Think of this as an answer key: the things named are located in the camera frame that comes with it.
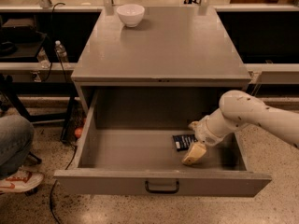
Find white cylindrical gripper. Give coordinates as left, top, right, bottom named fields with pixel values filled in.
left=182, top=109, right=247, bottom=165

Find dark blue snack bar wrapper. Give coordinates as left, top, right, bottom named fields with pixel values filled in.
left=173, top=134, right=197, bottom=151

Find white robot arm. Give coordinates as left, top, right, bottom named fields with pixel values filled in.
left=182, top=90, right=299, bottom=166

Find grey open drawer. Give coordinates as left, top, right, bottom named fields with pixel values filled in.
left=54, top=87, right=271, bottom=197

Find grey metal cabinet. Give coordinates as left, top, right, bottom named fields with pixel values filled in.
left=72, top=7, right=250, bottom=122

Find orange ball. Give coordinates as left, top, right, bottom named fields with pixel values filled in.
left=74, top=127, right=83, bottom=138

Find white ceramic bowl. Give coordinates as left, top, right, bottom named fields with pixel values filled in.
left=117, top=4, right=145, bottom=27

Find clear plastic water bottle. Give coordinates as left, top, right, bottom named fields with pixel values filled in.
left=55, top=40, right=69, bottom=63

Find white and orange sneaker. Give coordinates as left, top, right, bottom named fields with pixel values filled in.
left=0, top=170, right=44, bottom=193

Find person's leg in jeans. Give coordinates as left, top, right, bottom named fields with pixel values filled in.
left=0, top=115, right=34, bottom=179

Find black side table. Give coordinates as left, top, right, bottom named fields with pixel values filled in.
left=0, top=16, right=78, bottom=142

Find black drawer handle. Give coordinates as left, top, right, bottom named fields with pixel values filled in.
left=145, top=181, right=179, bottom=195

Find black floor cable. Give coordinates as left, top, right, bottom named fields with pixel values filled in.
left=49, top=145, right=78, bottom=224

